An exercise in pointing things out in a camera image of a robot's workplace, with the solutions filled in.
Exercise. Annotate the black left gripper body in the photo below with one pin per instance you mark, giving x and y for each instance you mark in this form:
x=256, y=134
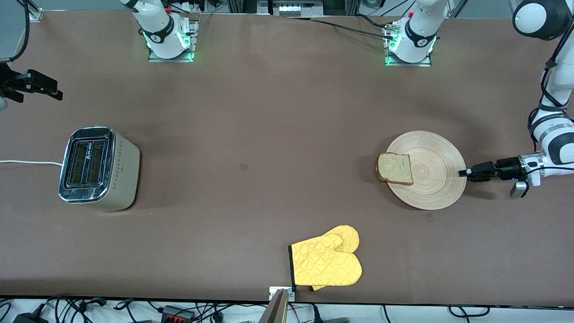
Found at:
x=507, y=169

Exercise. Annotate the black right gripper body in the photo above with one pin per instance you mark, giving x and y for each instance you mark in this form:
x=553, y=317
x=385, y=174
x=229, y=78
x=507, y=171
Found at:
x=10, y=83

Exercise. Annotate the round wooden plate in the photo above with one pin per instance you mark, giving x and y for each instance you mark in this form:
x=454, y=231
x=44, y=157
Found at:
x=435, y=179

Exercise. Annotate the brown bread slice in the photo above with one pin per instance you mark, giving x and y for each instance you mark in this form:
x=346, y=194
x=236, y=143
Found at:
x=395, y=169

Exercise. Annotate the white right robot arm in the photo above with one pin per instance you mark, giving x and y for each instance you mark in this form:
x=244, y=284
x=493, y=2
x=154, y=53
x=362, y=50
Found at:
x=159, y=22

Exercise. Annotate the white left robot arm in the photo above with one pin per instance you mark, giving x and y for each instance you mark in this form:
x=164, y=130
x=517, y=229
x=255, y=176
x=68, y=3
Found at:
x=417, y=31

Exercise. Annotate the silver two-slot toaster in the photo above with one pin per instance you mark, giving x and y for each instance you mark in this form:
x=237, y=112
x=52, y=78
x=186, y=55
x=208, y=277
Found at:
x=121, y=179

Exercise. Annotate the yellow quilted oven mitt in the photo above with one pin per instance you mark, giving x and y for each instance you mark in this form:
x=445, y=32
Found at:
x=350, y=233
x=325, y=264

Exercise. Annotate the black power plug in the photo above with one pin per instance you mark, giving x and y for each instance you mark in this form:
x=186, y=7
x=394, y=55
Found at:
x=316, y=314

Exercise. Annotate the black power adapter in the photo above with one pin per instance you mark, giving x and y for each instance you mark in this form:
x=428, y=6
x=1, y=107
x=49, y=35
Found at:
x=29, y=318

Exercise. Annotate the grey electronics box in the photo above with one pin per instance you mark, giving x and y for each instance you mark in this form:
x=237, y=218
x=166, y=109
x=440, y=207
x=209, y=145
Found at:
x=293, y=8

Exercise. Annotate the red and black connector box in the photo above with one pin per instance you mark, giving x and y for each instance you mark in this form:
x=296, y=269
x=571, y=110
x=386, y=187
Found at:
x=177, y=313

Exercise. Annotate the metal table corner bracket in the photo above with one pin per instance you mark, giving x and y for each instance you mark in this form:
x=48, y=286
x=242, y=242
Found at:
x=35, y=15

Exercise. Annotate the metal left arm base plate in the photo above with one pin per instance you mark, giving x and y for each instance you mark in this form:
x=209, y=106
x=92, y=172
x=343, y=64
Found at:
x=426, y=63

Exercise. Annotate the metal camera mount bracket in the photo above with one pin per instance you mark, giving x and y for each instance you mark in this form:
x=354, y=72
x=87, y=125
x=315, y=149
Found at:
x=273, y=292

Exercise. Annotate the aluminium camera mount profile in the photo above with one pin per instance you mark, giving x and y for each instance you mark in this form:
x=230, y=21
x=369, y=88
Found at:
x=274, y=309

